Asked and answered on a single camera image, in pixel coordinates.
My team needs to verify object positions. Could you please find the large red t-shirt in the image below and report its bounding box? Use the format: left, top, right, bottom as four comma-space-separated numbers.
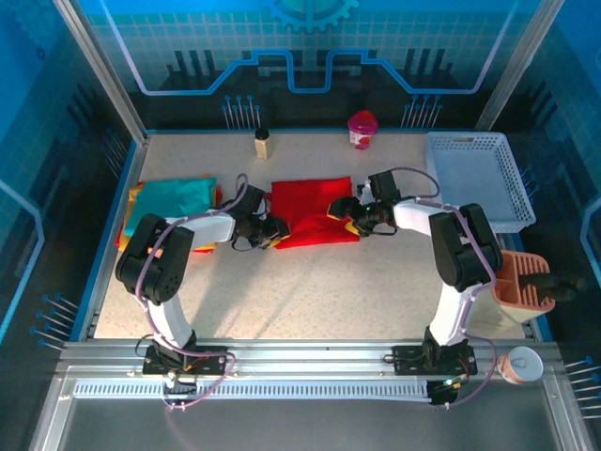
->
270, 176, 362, 251

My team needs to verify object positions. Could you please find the pink lidded cup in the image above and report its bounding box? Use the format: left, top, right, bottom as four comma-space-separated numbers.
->
347, 110, 379, 151

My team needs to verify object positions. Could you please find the white plastic basket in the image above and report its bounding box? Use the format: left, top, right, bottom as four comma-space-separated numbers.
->
425, 132, 537, 235

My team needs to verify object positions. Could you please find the stack of folded cloths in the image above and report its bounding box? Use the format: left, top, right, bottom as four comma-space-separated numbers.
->
116, 174, 224, 253

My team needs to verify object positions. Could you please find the spice jar with black lid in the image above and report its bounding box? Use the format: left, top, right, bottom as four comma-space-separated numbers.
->
254, 127, 276, 162

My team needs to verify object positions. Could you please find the folded teal t-shirt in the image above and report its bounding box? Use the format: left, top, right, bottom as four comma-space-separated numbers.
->
124, 177, 218, 236

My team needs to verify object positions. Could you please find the terracotta utensil holder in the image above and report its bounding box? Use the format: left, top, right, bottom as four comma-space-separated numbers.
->
467, 250, 557, 338

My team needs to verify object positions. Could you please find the small black controller board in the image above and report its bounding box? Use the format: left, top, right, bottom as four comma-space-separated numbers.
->
162, 370, 198, 396
427, 377, 466, 406

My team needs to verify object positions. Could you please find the round tape roll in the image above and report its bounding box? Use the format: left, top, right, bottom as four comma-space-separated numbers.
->
498, 346, 545, 386

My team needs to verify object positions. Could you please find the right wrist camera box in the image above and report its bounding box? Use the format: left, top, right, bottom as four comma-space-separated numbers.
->
367, 170, 402, 204

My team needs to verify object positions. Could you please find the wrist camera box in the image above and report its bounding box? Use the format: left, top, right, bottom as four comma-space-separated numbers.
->
367, 170, 402, 204
239, 185, 268, 216

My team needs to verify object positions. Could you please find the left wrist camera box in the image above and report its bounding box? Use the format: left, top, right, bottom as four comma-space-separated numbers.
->
239, 185, 268, 216

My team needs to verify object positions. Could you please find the aluminium rail frame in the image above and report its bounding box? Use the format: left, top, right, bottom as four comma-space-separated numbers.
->
27, 337, 595, 451

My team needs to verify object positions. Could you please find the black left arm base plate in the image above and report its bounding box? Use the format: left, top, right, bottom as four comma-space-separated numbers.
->
142, 345, 226, 376

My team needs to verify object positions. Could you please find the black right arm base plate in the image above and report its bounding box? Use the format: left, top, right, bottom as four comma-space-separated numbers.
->
392, 344, 479, 376

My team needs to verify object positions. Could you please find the white slotted cable duct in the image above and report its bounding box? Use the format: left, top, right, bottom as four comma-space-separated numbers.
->
73, 379, 433, 401

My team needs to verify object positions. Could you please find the aluminium corner post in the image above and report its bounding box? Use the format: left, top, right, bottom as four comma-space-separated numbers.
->
54, 0, 150, 145
473, 0, 564, 137

